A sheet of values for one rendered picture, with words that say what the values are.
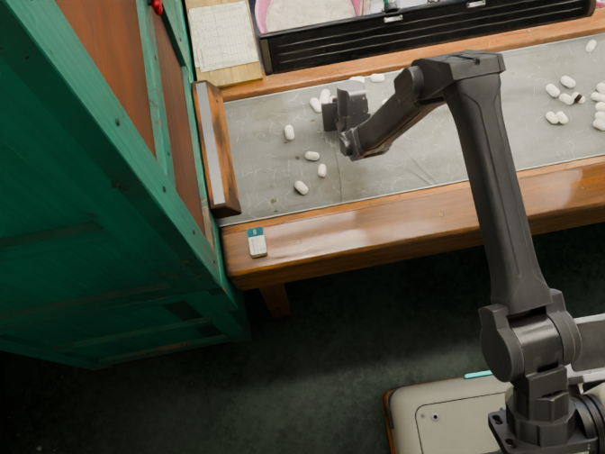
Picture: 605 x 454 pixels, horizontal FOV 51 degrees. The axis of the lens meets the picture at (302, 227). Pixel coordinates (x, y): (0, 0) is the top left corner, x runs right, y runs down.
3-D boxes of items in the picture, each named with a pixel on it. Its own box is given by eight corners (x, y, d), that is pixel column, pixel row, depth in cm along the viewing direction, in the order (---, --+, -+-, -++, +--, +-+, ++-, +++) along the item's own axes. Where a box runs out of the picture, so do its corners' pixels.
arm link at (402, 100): (418, 96, 87) (488, 83, 89) (407, 57, 87) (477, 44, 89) (340, 166, 129) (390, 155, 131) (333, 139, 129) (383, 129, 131)
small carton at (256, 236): (267, 255, 136) (266, 252, 134) (251, 258, 136) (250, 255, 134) (263, 228, 138) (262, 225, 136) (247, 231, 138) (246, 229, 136)
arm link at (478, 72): (436, 34, 78) (508, 22, 81) (397, 68, 92) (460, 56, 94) (519, 389, 78) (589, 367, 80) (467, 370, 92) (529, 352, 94)
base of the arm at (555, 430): (509, 464, 82) (600, 449, 82) (507, 412, 79) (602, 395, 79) (486, 422, 90) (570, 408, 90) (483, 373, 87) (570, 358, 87)
